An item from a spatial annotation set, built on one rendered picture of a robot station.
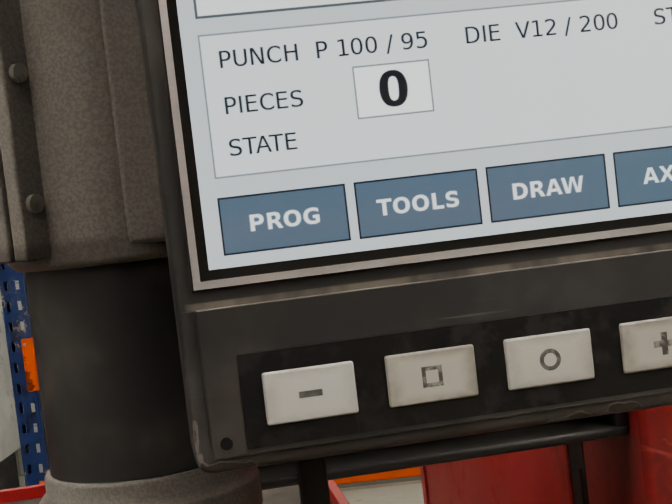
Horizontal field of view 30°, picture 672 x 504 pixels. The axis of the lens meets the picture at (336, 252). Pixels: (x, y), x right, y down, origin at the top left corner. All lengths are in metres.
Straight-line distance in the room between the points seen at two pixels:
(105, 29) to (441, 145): 0.18
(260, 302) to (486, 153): 0.11
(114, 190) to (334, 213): 0.14
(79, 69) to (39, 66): 0.02
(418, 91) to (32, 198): 0.20
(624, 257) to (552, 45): 0.09
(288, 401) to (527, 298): 0.11
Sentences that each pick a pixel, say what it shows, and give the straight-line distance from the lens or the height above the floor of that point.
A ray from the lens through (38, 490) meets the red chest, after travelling 1.75.
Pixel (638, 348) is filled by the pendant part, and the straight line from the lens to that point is 0.54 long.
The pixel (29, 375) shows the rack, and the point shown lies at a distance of 3.14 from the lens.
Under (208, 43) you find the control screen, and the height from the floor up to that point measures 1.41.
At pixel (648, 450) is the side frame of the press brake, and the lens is 0.95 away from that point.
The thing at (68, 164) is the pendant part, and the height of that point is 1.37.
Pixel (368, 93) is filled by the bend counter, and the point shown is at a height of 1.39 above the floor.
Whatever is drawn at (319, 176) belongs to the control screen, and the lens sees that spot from 0.50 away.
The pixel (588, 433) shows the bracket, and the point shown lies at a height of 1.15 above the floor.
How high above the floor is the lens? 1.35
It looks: 3 degrees down
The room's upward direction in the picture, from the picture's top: 7 degrees counter-clockwise
